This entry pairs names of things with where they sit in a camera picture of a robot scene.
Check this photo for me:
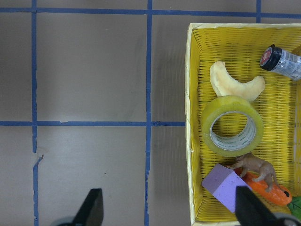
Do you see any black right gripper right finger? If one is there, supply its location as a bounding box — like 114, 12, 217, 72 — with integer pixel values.
235, 186, 277, 226

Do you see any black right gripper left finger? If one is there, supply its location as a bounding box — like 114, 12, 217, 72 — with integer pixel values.
71, 188, 104, 226

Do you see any yellow clear tape roll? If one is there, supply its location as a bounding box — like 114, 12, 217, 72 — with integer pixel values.
200, 96, 264, 157

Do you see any orange toy carrot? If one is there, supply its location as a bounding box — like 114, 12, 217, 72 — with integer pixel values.
242, 172, 301, 219

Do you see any purple foam cube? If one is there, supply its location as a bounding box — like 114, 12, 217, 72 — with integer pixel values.
201, 163, 251, 213

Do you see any brown toy animal figure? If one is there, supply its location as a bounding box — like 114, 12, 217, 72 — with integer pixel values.
227, 153, 286, 193

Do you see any yellow woven tray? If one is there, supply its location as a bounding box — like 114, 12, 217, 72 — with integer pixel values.
185, 23, 301, 226

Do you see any pale banana slice toy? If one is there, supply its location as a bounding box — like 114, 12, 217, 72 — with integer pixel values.
210, 61, 266, 102

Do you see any small black capped bottle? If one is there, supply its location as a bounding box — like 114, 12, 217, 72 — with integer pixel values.
259, 44, 301, 81

